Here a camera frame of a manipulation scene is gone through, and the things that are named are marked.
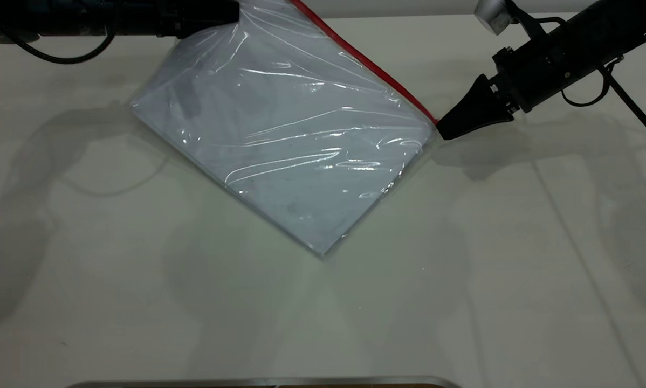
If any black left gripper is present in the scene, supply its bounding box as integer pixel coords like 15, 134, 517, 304
156, 0, 241, 39

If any grey metal strip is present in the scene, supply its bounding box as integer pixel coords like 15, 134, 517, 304
67, 376, 461, 388

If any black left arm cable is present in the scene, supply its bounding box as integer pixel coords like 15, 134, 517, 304
0, 22, 120, 65

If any thin black looped cable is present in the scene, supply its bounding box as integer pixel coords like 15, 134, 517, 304
562, 67, 610, 107

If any clear zip bag red zipper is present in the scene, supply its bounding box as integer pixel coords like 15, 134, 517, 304
129, 0, 439, 262

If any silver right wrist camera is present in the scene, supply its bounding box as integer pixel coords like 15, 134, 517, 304
474, 0, 520, 36

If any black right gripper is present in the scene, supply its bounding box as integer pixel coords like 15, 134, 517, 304
435, 26, 589, 142

